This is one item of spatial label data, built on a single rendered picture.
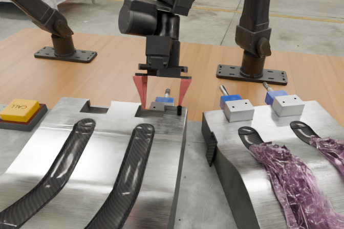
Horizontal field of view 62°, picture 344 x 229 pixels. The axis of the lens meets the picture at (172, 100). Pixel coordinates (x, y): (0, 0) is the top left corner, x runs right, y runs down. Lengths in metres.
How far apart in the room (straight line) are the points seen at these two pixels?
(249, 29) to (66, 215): 0.59
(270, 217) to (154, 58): 0.31
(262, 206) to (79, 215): 0.23
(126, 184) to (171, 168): 0.07
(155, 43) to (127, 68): 0.38
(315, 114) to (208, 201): 0.30
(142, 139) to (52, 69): 0.52
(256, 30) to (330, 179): 0.42
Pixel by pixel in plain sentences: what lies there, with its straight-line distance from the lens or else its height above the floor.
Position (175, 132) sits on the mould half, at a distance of 0.50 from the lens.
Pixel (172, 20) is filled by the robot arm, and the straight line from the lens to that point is 0.61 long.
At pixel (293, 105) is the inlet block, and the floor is 0.88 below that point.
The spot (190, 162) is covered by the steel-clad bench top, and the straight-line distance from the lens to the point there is 0.57.
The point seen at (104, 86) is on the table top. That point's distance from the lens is 0.81.
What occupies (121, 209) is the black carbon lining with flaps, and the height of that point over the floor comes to 0.89.
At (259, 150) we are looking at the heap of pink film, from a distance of 0.49.
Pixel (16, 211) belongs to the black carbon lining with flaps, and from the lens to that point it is 0.42.
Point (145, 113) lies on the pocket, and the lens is 0.58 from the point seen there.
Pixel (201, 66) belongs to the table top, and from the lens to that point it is 0.90.
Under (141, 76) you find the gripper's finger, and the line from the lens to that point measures 0.60.
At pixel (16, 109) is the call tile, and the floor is 0.84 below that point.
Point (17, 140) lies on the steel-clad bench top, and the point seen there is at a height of 0.80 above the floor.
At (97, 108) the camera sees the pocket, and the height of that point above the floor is 0.87.
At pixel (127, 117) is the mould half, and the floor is 0.89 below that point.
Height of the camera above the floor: 1.22
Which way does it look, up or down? 35 degrees down
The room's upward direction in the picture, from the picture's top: straight up
